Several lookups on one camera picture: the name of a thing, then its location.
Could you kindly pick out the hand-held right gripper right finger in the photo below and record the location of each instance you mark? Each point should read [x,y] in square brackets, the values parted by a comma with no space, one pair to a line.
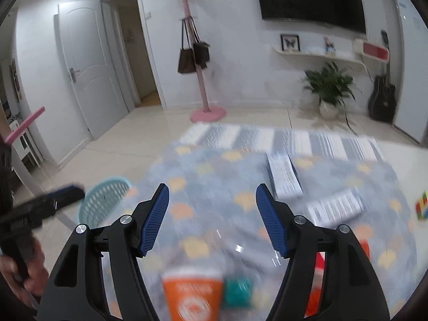
[271,220]

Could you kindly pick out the dark hanging bag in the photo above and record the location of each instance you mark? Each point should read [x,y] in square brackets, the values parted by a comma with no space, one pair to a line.
[201,55]

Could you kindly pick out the white wavy wall shelf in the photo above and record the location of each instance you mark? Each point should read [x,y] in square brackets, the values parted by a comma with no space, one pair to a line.
[317,57]

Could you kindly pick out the brown hanging bag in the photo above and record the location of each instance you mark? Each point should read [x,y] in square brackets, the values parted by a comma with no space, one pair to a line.
[185,62]

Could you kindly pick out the potted green plant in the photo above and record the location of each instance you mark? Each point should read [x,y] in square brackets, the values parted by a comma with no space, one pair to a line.
[329,83]

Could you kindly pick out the white chair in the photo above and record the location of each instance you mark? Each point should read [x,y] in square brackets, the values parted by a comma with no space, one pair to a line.
[25,147]

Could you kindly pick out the red can white lid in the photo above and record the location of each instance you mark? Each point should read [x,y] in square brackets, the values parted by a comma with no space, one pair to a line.
[192,294]

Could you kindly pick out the hanging wall picture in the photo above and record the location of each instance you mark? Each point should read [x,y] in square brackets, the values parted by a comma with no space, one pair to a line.
[16,80]

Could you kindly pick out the pink coat rack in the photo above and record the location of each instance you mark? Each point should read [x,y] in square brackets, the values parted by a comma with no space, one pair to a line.
[201,83]

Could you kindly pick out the scallop patterned blanket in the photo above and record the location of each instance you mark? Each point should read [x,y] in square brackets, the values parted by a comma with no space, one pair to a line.
[214,187]

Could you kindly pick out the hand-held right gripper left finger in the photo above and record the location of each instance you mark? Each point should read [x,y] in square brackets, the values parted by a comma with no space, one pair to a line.
[155,217]

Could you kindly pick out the colourful puzzle cube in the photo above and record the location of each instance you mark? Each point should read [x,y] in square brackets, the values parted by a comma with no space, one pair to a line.
[422,207]

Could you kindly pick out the small colourful figurine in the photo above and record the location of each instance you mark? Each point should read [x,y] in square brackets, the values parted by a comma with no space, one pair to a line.
[330,46]

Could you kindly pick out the white refrigerator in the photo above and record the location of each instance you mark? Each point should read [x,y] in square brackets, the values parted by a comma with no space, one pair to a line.
[411,73]

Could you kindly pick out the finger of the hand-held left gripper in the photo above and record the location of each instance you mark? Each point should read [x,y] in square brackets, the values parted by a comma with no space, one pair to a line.
[67,194]

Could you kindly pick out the person's left hand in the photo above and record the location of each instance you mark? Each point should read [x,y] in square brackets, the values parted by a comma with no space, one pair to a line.
[38,271]

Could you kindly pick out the pink rimmed round table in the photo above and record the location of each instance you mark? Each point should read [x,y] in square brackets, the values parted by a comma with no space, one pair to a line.
[26,123]

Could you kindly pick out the black guitar bag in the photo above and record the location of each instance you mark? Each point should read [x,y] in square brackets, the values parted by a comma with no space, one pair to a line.
[383,100]

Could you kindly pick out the framed butterfly picture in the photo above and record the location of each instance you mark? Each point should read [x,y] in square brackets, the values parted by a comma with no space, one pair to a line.
[290,42]

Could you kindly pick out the red white wall box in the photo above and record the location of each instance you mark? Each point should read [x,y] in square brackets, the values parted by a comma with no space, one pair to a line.
[373,52]

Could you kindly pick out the red snack packet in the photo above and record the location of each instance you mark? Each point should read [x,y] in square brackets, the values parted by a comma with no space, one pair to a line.
[316,294]

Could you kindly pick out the teal small box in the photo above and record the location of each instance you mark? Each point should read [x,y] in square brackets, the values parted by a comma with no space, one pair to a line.
[237,291]

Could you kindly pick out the white door frame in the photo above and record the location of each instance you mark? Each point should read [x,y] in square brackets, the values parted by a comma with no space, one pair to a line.
[150,57]

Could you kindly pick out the light blue plastic basket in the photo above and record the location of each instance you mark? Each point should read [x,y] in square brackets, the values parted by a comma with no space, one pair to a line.
[103,197]

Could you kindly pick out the white carton with blue side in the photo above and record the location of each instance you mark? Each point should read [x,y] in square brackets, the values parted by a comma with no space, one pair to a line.
[284,174]

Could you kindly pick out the white printed carton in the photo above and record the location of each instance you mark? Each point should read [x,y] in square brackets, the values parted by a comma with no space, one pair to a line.
[334,207]

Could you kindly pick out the white panel door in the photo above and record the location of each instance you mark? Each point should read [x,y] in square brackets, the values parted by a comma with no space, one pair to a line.
[90,73]

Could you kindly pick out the black wall television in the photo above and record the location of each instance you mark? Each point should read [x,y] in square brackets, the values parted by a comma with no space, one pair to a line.
[311,0]

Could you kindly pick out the grey white striped mat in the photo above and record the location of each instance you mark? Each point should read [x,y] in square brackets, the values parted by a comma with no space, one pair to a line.
[254,138]

